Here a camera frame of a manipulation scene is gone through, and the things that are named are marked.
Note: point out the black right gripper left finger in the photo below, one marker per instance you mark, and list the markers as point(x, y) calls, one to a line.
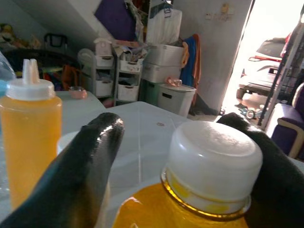
point(76, 171)

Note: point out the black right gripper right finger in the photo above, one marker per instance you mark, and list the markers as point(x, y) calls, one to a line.
point(280, 187)

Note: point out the orange liquid bottle white cap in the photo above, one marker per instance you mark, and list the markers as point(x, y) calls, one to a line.
point(213, 156)

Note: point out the white round container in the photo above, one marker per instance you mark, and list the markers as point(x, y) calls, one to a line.
point(64, 142)

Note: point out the orange squeeze bottle nozzle cap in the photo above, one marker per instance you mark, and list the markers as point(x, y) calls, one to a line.
point(28, 133)

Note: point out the pink bowl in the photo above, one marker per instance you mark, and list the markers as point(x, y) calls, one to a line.
point(78, 93)

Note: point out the child scooter toy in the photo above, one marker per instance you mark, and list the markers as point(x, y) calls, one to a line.
point(251, 113)

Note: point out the clear plastic storage box lid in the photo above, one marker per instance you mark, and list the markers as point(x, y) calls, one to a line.
point(147, 133)

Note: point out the grey cart with white baskets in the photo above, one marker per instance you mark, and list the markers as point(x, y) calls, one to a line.
point(128, 91)
point(104, 86)

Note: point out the green plastic bin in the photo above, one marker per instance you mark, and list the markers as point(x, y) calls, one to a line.
point(150, 92)

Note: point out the black metal rack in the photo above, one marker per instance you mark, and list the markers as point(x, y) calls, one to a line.
point(279, 78)

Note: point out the black round playpen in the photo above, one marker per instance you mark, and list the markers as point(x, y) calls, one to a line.
point(42, 61)

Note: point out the white car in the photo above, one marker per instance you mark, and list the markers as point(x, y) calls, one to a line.
point(263, 71)

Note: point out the grey lidded laundry bin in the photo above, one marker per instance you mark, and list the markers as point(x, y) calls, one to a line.
point(177, 99)

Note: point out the blue plastic bag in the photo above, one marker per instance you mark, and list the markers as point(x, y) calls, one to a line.
point(6, 69)

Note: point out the pink white toy appliance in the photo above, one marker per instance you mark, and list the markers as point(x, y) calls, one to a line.
point(103, 47)

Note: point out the white plastic storage box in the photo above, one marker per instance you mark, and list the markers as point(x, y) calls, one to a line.
point(164, 55)
point(160, 73)

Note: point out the pink item on bin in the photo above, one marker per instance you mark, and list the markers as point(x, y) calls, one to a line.
point(173, 81)

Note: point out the plush toys pile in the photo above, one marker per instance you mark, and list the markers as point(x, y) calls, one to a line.
point(14, 38)

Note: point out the orange towel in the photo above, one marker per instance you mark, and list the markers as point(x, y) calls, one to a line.
point(198, 64)

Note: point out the blue towel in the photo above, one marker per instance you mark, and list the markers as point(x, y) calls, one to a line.
point(188, 61)

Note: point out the purple board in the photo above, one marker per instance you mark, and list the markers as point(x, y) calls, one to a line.
point(115, 20)

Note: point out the white garment on hanger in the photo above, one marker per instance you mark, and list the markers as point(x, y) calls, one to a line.
point(164, 26)

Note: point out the purple armchair wooden frame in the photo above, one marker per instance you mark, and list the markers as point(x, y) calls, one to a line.
point(288, 123)

